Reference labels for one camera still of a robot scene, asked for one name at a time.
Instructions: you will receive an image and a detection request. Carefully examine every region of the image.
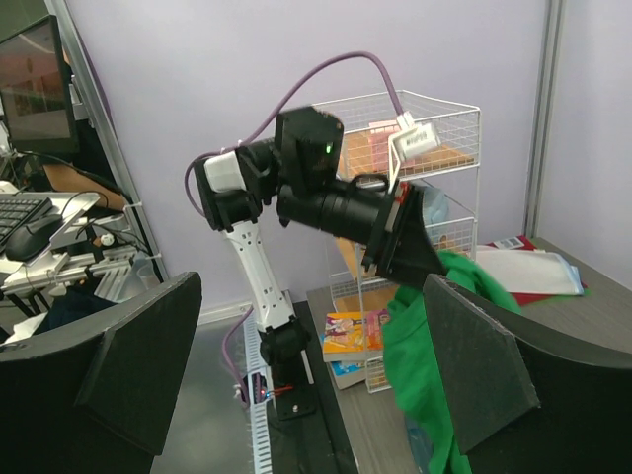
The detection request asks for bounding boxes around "black computer mouse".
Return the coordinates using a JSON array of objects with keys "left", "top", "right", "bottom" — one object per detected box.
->
[{"left": 5, "top": 214, "right": 63, "bottom": 263}]

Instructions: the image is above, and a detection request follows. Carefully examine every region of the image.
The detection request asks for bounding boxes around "green tank top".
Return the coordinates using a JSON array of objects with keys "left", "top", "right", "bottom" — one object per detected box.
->
[{"left": 382, "top": 251, "right": 520, "bottom": 473}]

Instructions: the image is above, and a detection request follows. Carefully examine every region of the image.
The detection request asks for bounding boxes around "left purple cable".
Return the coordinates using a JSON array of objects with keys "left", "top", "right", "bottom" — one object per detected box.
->
[{"left": 185, "top": 50, "right": 411, "bottom": 409}]

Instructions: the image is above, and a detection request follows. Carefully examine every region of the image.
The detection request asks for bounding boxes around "black keyboard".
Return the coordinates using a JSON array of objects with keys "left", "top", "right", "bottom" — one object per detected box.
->
[{"left": 0, "top": 194, "right": 52, "bottom": 248}]

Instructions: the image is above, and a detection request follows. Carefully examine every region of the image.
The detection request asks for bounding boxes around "colourful children's book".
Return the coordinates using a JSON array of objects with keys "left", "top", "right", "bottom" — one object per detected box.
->
[{"left": 321, "top": 309, "right": 390, "bottom": 393}]

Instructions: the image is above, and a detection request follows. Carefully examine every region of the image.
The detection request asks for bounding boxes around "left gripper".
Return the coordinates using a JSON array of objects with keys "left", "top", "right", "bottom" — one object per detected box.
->
[{"left": 361, "top": 181, "right": 446, "bottom": 287}]

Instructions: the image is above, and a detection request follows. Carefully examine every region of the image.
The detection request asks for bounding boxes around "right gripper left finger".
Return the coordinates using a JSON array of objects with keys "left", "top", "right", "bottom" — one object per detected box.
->
[{"left": 1, "top": 272, "right": 202, "bottom": 473}]

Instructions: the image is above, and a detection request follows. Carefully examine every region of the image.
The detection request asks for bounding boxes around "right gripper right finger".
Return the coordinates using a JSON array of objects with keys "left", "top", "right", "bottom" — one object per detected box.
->
[{"left": 423, "top": 275, "right": 631, "bottom": 473}]

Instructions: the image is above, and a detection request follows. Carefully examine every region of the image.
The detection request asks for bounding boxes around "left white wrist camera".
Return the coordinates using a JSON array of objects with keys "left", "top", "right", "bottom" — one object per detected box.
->
[{"left": 387, "top": 111, "right": 441, "bottom": 192}]

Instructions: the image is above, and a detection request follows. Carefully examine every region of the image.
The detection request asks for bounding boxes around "pink white cube socket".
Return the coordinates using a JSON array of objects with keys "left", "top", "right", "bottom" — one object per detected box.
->
[{"left": 368, "top": 120, "right": 400, "bottom": 172}]

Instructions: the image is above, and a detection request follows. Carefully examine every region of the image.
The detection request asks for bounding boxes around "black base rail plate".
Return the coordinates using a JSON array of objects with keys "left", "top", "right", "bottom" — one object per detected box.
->
[{"left": 267, "top": 301, "right": 358, "bottom": 473}]

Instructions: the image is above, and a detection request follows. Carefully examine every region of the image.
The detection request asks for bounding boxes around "computer monitor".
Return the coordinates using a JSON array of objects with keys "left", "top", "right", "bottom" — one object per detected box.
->
[{"left": 1, "top": 15, "right": 79, "bottom": 155}]

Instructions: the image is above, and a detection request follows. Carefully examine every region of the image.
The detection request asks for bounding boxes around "white wire shelf rack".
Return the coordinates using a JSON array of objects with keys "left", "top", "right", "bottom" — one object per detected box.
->
[{"left": 310, "top": 89, "right": 481, "bottom": 395}]

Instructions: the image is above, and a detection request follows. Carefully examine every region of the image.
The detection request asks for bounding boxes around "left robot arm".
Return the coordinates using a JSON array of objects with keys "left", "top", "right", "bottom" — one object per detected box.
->
[{"left": 192, "top": 106, "right": 445, "bottom": 389}]

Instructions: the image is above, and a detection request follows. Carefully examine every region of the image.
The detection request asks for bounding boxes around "white slotted cable duct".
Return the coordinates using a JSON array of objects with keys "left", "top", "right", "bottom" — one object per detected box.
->
[{"left": 243, "top": 316, "right": 273, "bottom": 474}]

